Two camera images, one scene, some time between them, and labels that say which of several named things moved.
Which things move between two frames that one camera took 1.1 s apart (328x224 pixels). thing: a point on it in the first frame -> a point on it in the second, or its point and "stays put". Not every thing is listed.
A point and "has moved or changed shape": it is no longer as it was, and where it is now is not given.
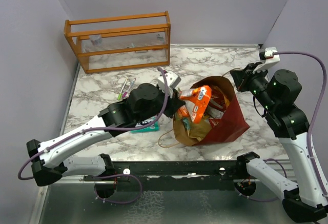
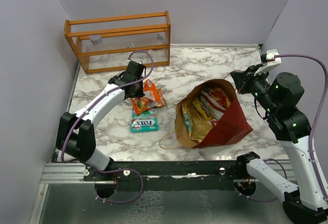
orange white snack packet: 197,100 has moved or changed shape
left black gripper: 174,102 -> 140,93
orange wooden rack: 120,43 stays put
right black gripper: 243,77 stays put
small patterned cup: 96,39 stays put
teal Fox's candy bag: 154,127 stays put
